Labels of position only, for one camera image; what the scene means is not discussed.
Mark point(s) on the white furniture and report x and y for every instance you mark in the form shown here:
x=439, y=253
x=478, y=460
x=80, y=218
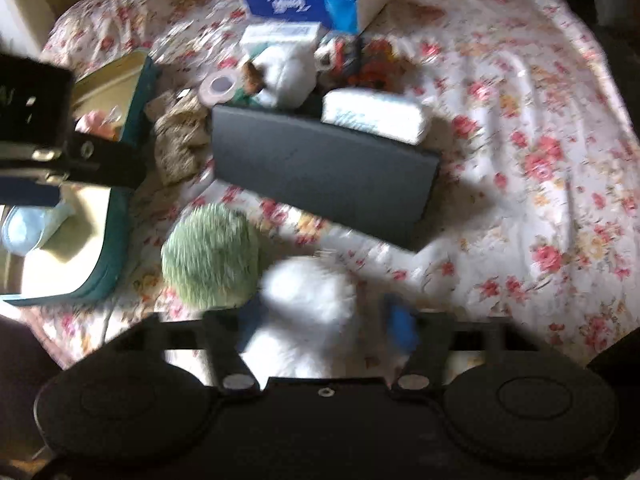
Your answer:
x=22, y=0

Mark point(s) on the pale blue soft item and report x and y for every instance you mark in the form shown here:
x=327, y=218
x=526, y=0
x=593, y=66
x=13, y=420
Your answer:
x=27, y=230

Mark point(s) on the white tissue pack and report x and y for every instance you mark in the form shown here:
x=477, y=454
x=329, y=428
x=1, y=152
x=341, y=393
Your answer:
x=375, y=115

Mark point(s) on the orange and black patterned item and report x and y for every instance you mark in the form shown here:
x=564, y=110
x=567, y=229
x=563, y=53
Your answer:
x=370, y=62

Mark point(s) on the brown knitted cloth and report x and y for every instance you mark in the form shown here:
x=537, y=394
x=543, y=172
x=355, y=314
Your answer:
x=179, y=137

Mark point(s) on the white paper box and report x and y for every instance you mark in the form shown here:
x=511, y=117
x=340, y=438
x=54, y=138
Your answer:
x=280, y=35

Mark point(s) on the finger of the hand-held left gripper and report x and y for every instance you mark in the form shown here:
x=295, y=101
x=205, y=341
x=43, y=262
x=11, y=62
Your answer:
x=30, y=193
x=97, y=157

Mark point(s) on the teal storage box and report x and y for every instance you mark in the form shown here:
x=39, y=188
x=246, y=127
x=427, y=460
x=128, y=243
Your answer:
x=100, y=240

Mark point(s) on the dark grey flat box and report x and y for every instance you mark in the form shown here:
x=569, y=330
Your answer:
x=320, y=170

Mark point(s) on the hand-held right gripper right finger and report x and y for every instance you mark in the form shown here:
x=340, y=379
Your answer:
x=403, y=324

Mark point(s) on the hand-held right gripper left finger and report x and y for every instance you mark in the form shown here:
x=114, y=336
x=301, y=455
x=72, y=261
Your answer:
x=248, y=331

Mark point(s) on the floral bed sheet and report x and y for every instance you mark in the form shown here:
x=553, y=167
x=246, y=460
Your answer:
x=525, y=160

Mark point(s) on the green fluffy plush ball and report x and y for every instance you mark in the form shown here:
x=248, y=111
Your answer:
x=211, y=262

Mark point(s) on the white cup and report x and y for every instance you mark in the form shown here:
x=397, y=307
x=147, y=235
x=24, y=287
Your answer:
x=326, y=57

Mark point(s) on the grey tape roll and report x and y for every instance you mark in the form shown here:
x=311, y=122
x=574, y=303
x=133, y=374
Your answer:
x=219, y=87

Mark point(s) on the pink cloth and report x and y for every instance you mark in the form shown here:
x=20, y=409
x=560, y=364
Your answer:
x=97, y=122

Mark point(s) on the white and brown plush toy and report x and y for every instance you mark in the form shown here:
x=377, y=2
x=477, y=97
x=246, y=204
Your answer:
x=282, y=72

